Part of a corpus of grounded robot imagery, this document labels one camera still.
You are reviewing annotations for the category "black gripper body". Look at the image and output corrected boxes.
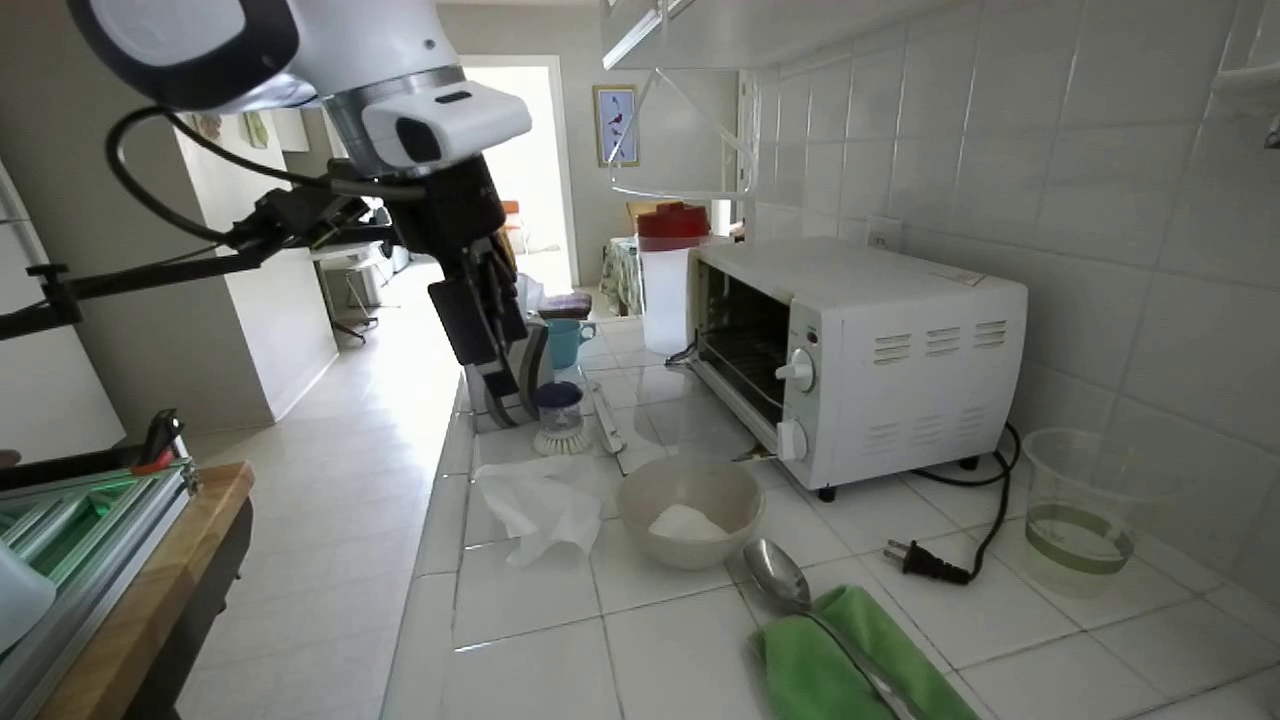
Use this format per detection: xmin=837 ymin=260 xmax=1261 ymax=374
xmin=390 ymin=155 xmax=523 ymax=365

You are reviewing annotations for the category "white paper towel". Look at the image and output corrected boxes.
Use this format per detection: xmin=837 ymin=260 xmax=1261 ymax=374
xmin=477 ymin=456 xmax=612 ymax=569

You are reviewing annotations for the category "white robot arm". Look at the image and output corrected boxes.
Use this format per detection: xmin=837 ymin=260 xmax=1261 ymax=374
xmin=41 ymin=0 xmax=532 ymax=430

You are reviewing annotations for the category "teal measuring cup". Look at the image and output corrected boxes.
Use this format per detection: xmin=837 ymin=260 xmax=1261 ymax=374
xmin=538 ymin=291 xmax=597 ymax=374

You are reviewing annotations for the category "white bowl with powder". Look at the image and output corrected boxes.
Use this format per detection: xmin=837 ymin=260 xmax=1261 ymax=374
xmin=615 ymin=451 xmax=758 ymax=569

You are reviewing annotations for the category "white toaster oven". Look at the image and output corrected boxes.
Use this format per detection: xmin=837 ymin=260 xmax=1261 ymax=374
xmin=690 ymin=239 xmax=1028 ymax=491

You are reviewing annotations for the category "metal spoon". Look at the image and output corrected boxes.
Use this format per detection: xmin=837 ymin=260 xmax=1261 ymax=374
xmin=740 ymin=537 xmax=912 ymax=720

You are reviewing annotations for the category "green cloth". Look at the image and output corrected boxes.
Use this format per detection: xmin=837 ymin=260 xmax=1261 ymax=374
xmin=756 ymin=584 xmax=980 ymax=720

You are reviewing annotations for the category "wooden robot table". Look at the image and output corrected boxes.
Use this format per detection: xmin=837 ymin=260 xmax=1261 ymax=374
xmin=0 ymin=456 xmax=252 ymax=720

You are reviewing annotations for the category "clear plastic container green band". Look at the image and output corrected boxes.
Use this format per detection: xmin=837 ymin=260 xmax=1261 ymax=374
xmin=1023 ymin=430 xmax=1137 ymax=589

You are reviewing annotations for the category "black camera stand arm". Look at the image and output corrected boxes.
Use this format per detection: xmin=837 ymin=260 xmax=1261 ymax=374
xmin=0 ymin=187 xmax=390 ymax=342

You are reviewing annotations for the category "framed wall picture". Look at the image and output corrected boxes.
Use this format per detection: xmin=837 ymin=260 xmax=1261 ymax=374
xmin=591 ymin=83 xmax=640 ymax=170

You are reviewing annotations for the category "black power cord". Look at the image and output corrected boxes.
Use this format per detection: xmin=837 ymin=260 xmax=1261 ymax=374
xmin=880 ymin=422 xmax=1023 ymax=589

